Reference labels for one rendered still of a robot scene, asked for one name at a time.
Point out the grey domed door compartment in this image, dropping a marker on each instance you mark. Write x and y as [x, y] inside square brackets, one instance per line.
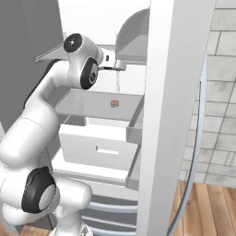
[135, 33]

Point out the white fridge door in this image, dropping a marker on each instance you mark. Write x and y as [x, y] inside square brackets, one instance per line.
[172, 123]

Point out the white fridge cabinet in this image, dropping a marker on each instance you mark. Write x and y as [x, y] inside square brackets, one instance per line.
[92, 18]

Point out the white fridge drawer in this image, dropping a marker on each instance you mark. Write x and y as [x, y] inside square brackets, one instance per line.
[80, 147]

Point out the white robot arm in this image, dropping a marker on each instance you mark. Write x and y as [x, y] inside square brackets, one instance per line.
[37, 129]

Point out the orange sushi piece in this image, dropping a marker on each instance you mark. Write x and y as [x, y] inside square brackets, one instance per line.
[114, 103]

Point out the grey fridge shelf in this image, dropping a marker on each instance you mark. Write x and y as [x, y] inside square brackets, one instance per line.
[89, 106]
[49, 55]

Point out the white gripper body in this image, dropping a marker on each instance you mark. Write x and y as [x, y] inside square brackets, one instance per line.
[120, 65]

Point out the grey door bin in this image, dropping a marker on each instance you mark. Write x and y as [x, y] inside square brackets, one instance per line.
[134, 181]
[135, 135]

